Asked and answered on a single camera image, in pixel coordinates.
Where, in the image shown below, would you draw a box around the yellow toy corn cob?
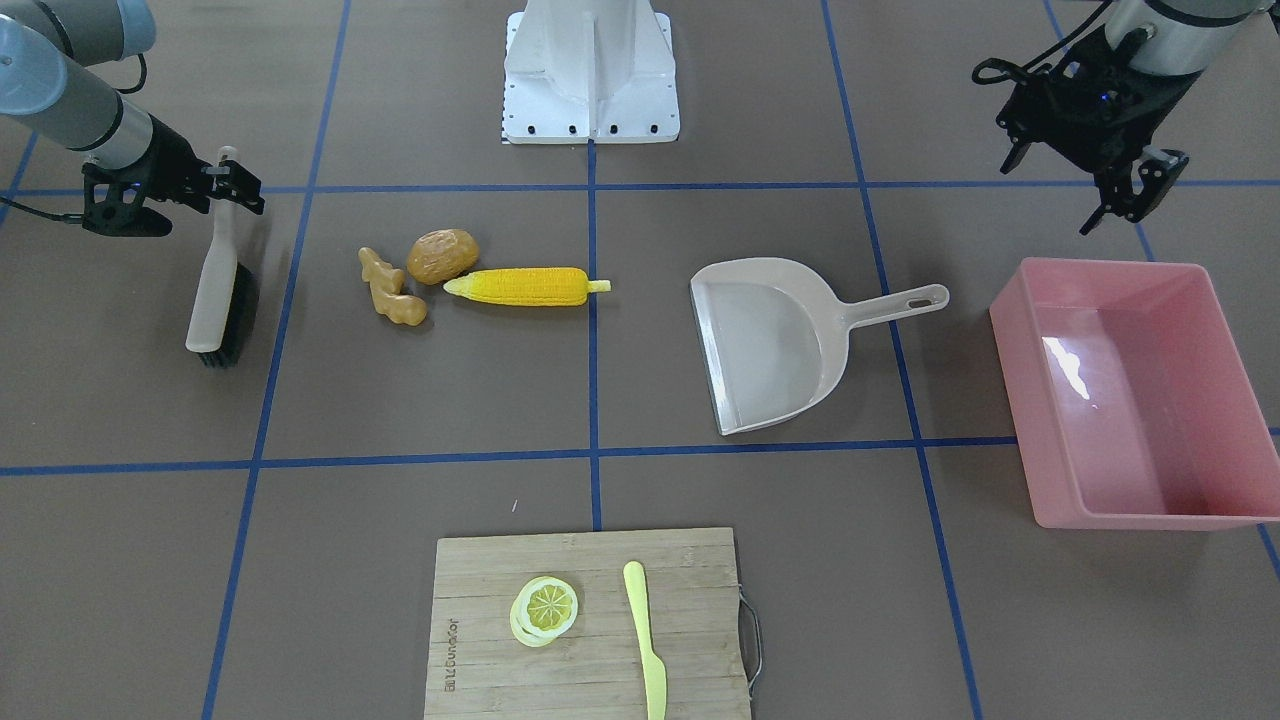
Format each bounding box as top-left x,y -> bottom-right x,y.
443,266 -> 612,307

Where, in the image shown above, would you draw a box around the yellow lemon slice toy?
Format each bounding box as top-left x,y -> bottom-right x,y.
509,577 -> 579,648

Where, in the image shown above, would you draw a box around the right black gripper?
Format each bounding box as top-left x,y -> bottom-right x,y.
82,117 -> 266,237

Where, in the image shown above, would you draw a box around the yellow plastic toy knife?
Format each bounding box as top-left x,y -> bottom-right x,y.
622,560 -> 669,719

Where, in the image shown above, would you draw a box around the brown toy potato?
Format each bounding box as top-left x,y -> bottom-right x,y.
406,229 -> 480,284

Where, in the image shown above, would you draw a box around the pink plastic bin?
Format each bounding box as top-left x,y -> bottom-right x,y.
989,258 -> 1279,530

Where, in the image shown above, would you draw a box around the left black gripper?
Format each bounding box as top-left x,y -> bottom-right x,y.
997,28 -> 1201,236

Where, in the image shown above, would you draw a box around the bamboo cutting board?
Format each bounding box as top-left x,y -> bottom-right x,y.
422,527 -> 753,719

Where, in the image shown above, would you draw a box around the tan toy ginger root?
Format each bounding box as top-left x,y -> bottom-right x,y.
358,247 -> 429,325

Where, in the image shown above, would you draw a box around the beige hand brush black bristles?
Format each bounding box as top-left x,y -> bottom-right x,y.
186,199 -> 257,369

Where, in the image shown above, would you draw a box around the beige plastic dustpan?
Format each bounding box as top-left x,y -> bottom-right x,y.
690,258 -> 950,437

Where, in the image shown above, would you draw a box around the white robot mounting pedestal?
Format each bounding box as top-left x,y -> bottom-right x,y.
500,1 -> 681,145

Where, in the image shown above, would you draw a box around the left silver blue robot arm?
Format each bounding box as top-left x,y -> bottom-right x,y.
972,1 -> 1277,234

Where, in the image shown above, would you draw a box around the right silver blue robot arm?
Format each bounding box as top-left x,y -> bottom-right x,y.
1,1 -> 265,237

